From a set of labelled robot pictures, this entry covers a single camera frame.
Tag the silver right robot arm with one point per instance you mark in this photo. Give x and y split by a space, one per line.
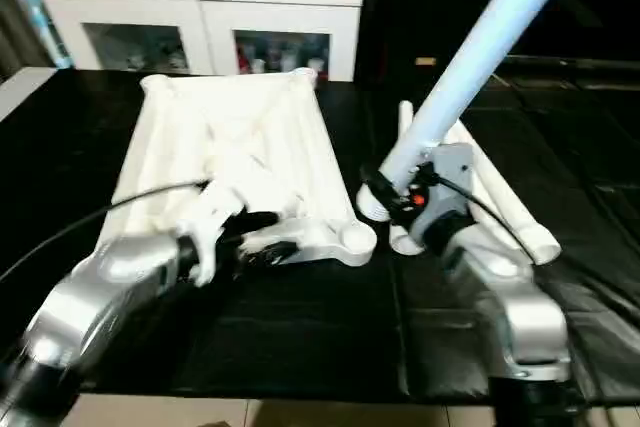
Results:
500 297

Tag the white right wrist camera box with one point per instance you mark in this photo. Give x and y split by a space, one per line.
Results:
450 172

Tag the white plastic table leg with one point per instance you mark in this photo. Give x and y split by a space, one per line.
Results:
497 197
405 122
532 234
470 67

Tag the black work mat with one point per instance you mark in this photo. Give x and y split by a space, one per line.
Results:
300 327

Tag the teal plastic object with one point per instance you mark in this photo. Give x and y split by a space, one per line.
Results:
25 7

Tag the small yellow label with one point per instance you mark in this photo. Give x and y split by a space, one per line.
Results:
426 61

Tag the dark metal rail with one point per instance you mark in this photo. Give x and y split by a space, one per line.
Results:
570 62

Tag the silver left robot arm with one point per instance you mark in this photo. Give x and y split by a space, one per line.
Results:
80 307

